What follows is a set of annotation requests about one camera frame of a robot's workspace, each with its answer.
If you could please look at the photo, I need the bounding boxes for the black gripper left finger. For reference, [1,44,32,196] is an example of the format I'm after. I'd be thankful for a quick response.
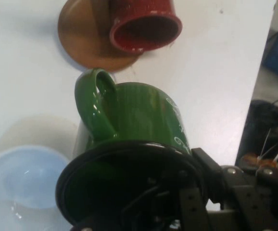
[124,170,208,231]

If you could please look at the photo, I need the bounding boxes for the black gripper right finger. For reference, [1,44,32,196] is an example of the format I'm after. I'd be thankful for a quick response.
[191,147,278,231]

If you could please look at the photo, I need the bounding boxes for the green mug with white print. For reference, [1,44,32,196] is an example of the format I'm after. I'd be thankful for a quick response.
[54,67,195,231]

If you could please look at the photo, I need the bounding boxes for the white bowl with blue outside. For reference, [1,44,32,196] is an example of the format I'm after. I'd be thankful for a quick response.
[0,144,72,231]

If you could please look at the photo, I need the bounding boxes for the brown wooden mug tree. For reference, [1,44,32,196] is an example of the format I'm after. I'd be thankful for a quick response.
[57,0,142,72]

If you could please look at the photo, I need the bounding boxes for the red mug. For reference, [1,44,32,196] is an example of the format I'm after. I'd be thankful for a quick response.
[110,0,184,53]

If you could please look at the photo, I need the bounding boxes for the dark equipment with wires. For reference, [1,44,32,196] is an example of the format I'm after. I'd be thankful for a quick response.
[235,95,278,170]

